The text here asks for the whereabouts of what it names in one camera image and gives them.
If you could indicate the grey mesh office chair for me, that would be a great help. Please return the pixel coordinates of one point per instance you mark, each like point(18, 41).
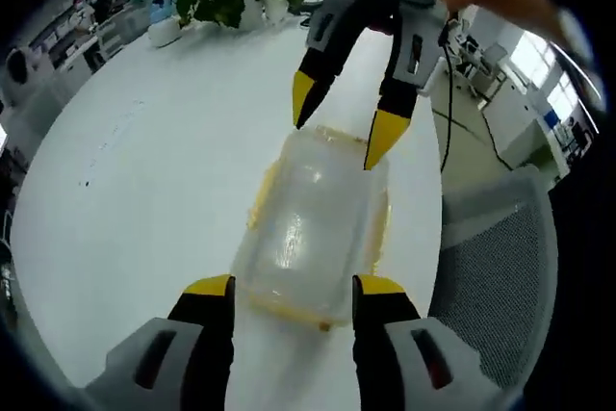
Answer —
point(500, 257)

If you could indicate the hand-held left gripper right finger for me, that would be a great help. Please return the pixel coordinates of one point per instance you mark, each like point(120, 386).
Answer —
point(380, 358)

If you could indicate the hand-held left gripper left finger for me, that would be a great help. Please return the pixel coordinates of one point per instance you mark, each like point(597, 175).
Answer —
point(202, 358)

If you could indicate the clear plastic food container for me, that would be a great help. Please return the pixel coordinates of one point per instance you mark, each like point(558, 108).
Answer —
point(293, 151)

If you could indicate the light blue watering can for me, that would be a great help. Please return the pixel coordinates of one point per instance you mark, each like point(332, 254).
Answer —
point(162, 21)

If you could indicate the white office cabinet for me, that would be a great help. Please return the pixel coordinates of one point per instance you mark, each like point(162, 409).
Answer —
point(115, 33)

